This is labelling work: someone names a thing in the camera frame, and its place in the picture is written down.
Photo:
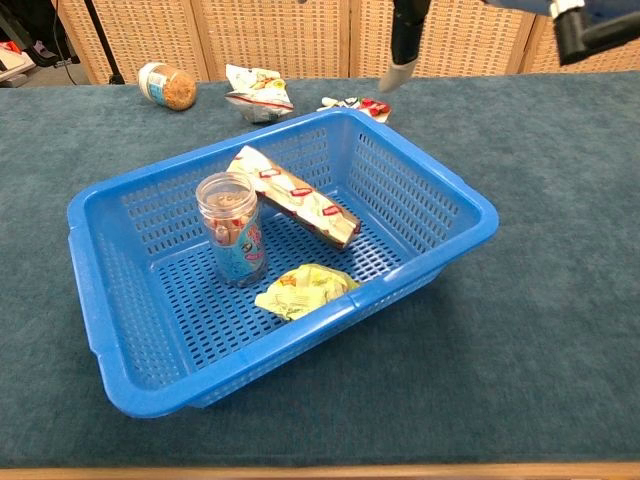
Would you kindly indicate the white-lidded jar of brown powder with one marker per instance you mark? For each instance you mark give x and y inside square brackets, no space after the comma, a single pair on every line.
[167,87]

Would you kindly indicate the white snack bag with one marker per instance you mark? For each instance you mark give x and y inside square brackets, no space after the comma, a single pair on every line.
[260,97]

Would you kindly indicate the blue plastic basket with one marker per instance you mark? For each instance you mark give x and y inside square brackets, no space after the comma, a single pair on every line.
[150,300]

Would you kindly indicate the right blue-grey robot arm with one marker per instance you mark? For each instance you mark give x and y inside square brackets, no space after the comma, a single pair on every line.
[575,32]

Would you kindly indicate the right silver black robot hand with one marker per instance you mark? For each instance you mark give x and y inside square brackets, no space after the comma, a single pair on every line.
[406,40]

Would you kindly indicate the yellow snack packet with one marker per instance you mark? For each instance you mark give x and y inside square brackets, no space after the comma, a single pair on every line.
[305,292]

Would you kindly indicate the black tripod stand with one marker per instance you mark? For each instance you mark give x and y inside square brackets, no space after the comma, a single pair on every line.
[102,40]

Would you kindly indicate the wicker folding screen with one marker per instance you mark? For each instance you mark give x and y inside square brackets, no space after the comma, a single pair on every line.
[300,35]

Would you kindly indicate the red spouted drink pouch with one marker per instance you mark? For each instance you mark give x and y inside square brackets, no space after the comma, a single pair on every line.
[370,107]

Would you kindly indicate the dark blue table mat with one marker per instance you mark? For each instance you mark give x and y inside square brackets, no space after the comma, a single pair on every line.
[525,325]

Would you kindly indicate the transparent jar with blue label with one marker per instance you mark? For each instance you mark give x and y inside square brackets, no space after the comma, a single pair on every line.
[235,245]

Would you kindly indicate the beige snack bag red print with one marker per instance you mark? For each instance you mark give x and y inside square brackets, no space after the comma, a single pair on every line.
[300,200]

